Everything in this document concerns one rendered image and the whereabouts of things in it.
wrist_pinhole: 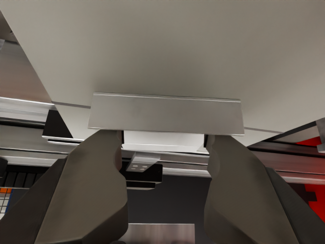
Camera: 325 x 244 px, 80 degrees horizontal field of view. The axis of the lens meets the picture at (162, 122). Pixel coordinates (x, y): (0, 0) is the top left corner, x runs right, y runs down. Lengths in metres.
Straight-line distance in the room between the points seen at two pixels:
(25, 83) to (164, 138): 0.15
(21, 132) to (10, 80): 0.27
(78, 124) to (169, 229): 0.15
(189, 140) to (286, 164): 0.51
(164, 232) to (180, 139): 0.11
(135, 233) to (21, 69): 0.21
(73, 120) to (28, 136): 0.34
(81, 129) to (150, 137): 0.06
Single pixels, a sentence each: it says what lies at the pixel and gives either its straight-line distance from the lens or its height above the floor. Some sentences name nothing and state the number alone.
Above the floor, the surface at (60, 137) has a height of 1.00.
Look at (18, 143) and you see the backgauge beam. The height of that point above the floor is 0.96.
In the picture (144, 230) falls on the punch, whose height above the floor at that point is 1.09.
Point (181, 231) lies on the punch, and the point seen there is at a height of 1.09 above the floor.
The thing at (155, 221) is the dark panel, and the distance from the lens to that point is 0.75.
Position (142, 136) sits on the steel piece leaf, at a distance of 0.18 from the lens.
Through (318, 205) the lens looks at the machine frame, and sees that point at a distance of 1.16.
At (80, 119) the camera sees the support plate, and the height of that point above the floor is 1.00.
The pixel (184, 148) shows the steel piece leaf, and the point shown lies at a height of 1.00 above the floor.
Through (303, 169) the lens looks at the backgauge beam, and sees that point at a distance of 0.71.
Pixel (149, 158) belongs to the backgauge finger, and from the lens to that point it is 0.27.
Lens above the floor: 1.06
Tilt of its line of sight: 22 degrees down
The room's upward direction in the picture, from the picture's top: 178 degrees counter-clockwise
